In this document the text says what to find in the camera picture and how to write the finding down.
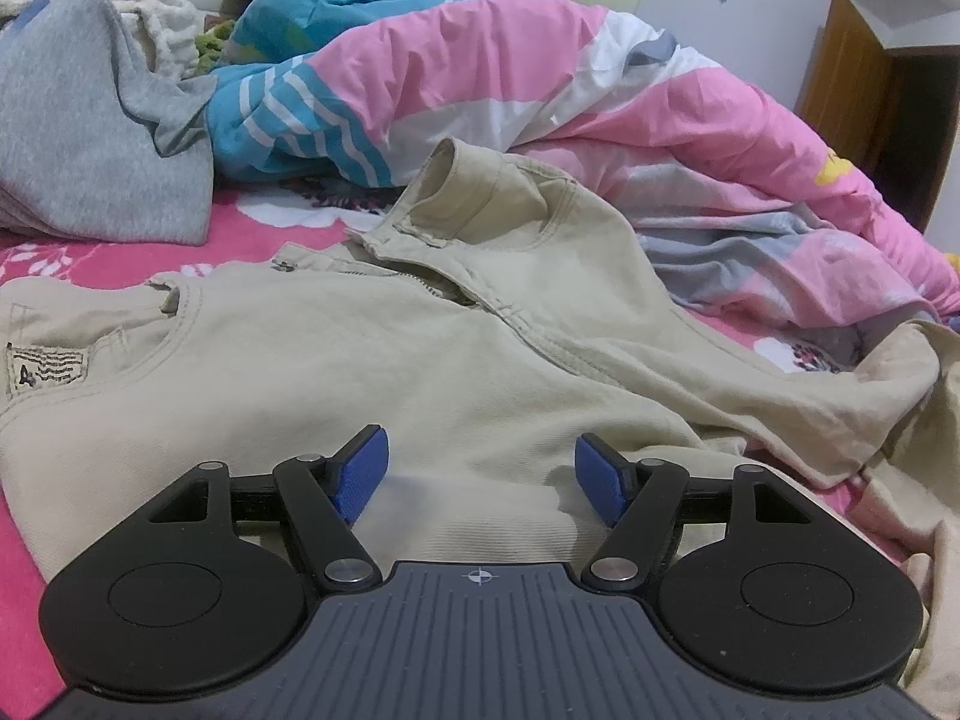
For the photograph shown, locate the beige pants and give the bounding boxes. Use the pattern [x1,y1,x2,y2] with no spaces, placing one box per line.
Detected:
[0,139,960,720]

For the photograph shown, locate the white fluffy blanket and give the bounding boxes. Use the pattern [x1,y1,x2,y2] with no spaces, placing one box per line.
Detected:
[0,0,226,83]

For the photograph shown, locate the pink blue floral quilt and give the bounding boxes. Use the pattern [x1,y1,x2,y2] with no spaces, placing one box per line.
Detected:
[206,0,960,316]

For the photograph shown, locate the wooden nightstand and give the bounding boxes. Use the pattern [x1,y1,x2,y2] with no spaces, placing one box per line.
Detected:
[795,0,960,241]

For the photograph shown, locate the pink floral fleece blanket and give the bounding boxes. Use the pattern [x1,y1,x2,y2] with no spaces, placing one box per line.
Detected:
[0,180,960,691]

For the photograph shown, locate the grey sweatshirt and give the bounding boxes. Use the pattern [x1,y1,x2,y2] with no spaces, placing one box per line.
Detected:
[0,0,218,248]

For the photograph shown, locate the green cloth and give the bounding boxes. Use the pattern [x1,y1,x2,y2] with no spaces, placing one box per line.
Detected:
[191,19,241,65]

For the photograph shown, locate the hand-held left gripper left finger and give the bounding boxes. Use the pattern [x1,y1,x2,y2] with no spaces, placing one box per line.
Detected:
[146,424,391,594]

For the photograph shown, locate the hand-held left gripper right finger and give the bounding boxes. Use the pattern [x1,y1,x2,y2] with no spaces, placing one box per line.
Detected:
[574,433,818,593]

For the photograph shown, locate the blue cloth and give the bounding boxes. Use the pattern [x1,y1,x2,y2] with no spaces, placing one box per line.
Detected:
[11,0,53,35]

